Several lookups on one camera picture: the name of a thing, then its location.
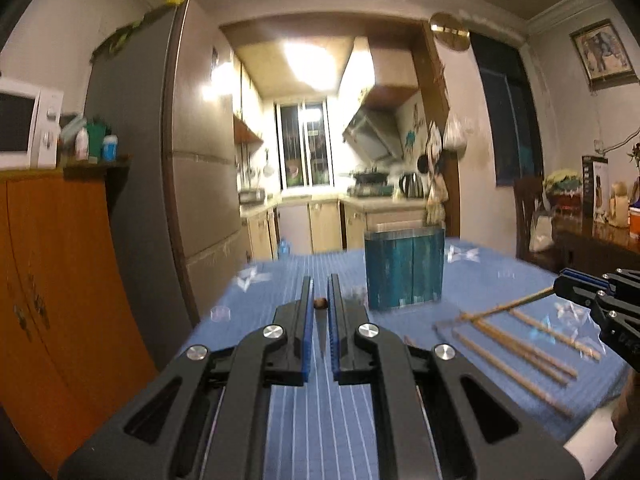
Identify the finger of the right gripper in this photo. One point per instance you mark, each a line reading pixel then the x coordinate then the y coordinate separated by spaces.
pixel 623 281
pixel 584 289

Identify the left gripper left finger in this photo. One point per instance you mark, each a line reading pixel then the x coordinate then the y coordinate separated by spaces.
pixel 206 414

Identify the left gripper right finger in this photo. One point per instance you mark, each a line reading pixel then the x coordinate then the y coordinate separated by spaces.
pixel 436 415

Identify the wooden chopstick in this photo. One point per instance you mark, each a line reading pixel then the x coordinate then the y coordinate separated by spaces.
pixel 520 354
pixel 543 293
pixel 558 336
pixel 522 344
pixel 521 380

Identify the kitchen window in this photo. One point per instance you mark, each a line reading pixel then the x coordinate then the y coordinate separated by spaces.
pixel 304 145

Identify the dark wooden sideboard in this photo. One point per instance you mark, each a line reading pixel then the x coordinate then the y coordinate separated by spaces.
pixel 593 247

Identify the blue checked star tablecloth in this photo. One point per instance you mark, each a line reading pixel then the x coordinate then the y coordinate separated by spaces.
pixel 323 430

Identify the dark wooden chair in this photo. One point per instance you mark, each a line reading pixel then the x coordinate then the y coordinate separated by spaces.
pixel 527 196

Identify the orange wooden cabinet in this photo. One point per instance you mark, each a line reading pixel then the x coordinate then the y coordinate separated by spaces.
pixel 71 352

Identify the teal slotted utensil holder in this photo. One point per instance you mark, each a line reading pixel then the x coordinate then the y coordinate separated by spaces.
pixel 404 267

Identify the silver electric kettle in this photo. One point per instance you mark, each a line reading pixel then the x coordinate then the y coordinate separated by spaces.
pixel 411 186

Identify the white hanging plastic bag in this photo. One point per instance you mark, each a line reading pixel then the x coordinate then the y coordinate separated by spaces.
pixel 454 136

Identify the framed elephant picture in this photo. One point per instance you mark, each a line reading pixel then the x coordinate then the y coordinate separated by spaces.
pixel 604 58

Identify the steel range hood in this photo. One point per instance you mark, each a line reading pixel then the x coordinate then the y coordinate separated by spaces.
pixel 374 136

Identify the grey refrigerator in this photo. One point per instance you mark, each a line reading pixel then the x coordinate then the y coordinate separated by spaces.
pixel 176 222

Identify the white microwave oven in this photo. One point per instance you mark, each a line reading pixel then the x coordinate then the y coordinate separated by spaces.
pixel 29 125

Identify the round brass wall plate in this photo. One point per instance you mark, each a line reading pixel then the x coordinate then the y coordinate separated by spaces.
pixel 450 31

